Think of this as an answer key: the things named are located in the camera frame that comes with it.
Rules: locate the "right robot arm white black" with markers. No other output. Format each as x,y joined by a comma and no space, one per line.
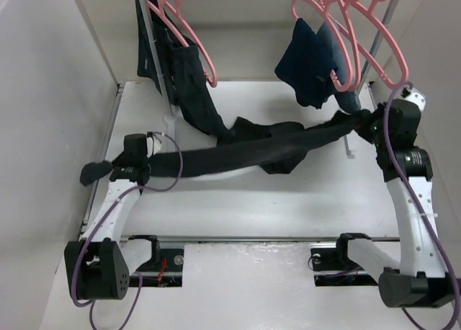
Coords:
420,278

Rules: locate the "dark trousers hanging left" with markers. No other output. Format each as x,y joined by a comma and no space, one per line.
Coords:
185,81

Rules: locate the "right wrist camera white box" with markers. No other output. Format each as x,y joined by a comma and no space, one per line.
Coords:
413,95

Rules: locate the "pink empty hanger right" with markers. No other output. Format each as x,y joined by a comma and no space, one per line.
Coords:
382,33

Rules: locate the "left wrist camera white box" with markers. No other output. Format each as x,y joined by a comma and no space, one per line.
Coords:
153,145

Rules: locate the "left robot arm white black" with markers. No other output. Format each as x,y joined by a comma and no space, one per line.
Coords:
98,266

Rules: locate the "pink hanger far left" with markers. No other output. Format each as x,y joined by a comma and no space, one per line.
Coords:
162,14

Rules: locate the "light blue jeans hanging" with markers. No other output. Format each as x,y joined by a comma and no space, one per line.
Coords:
347,101

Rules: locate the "white clothes rack frame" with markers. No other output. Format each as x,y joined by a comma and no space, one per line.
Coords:
148,62

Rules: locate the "navy blue trousers hanging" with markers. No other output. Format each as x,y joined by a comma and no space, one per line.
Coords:
306,66

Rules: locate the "black trousers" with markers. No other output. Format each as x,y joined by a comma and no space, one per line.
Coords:
277,149

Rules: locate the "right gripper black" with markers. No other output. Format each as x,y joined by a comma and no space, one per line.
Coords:
377,113

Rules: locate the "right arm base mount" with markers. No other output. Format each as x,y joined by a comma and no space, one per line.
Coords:
330,270

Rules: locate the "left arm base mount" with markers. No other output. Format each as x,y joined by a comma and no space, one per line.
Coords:
165,269

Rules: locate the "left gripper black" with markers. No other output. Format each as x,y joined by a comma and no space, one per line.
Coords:
117,161

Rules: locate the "pink hanger with navy trousers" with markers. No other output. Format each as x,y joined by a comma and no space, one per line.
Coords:
316,6

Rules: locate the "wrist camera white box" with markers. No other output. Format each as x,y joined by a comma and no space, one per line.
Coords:
413,95
153,145

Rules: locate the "pink hanger with jeans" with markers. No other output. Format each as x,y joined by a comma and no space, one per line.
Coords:
353,76

